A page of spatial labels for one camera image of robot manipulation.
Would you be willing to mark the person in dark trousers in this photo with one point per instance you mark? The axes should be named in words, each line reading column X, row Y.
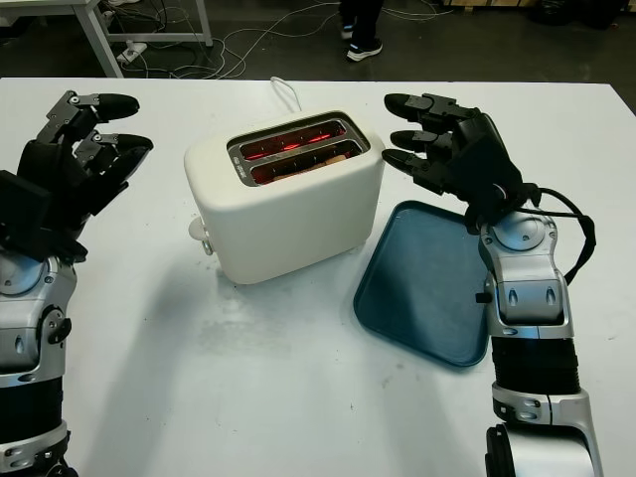
column 365, row 25

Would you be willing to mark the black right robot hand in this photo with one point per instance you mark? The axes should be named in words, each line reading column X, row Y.
column 484, row 169

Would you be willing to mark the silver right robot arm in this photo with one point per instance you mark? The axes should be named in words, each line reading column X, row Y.
column 531, row 278

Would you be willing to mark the light wooden pallet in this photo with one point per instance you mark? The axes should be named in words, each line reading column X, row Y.
column 492, row 3

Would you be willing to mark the white two-slot toaster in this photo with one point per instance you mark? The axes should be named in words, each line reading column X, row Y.
column 288, row 223

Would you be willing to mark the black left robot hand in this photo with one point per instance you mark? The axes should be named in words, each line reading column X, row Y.
column 49, row 161

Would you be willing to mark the browned toast slice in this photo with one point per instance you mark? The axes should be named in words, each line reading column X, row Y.
column 334, row 159

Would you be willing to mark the white metal table frame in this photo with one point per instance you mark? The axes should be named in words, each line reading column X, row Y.
column 97, row 35

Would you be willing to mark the black background bag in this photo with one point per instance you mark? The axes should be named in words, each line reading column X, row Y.
column 581, row 10

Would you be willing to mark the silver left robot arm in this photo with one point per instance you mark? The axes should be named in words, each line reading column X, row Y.
column 30, row 318

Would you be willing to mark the white power strip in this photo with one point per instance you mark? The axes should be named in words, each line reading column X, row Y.
column 131, row 52

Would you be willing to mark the dark blue plastic tray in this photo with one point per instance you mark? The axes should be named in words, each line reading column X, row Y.
column 417, row 288

